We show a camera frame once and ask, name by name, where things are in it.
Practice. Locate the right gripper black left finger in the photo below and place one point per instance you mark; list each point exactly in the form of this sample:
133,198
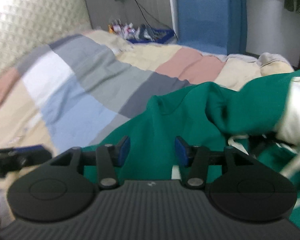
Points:
107,158

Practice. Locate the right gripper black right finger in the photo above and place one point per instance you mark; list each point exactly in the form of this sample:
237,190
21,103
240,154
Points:
194,162

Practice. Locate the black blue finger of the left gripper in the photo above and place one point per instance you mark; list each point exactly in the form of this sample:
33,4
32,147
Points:
17,158

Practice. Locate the green and white hoodie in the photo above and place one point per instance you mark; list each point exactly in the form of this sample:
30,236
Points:
253,199

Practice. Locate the colour block patchwork quilt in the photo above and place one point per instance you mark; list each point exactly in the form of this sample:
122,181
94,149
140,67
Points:
93,89

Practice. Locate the blue curtain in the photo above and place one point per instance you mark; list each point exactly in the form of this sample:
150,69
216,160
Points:
237,31

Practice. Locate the quilted beige headboard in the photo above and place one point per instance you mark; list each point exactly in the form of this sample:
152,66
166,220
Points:
26,24

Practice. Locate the blue upright cushion pad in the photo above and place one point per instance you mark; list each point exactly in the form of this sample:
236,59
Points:
203,25

